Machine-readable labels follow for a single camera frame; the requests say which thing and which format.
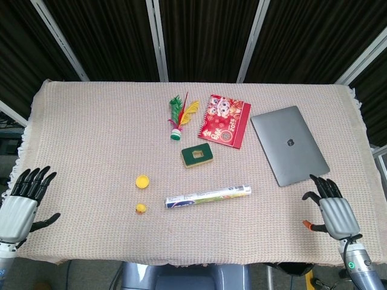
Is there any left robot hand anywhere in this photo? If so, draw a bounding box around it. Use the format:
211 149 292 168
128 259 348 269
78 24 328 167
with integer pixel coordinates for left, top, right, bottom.
0 166 61 249

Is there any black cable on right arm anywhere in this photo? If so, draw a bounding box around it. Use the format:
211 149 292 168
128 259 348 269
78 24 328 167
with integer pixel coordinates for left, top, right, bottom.
341 234 363 269

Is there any red spiral 2026 calendar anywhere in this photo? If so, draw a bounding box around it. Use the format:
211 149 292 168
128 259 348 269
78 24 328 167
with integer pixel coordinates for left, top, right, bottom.
197 94 252 150

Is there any colourful feather shuttlecock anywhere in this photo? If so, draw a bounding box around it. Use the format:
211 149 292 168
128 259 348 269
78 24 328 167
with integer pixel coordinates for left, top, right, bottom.
167 91 201 142

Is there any white frame post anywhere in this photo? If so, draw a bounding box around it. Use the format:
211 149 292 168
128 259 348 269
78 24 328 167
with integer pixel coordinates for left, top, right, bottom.
236 0 271 83
145 0 169 83
334 30 387 86
30 0 90 82

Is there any beige woven tablecloth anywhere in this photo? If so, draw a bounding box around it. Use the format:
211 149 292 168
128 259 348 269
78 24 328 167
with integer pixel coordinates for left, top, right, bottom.
0 79 387 268

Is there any green yellow sponge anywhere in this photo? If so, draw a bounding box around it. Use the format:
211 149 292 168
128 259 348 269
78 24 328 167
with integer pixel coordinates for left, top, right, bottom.
180 143 215 170

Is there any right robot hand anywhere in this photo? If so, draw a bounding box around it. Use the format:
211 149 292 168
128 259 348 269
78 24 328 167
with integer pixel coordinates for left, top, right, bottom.
301 173 363 242

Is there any silver printed foil roll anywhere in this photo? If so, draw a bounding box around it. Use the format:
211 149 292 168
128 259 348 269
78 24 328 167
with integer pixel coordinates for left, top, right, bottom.
164 183 253 211

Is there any grey closed laptop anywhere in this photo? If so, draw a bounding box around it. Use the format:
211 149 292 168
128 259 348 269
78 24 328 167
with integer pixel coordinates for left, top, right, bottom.
250 105 331 188

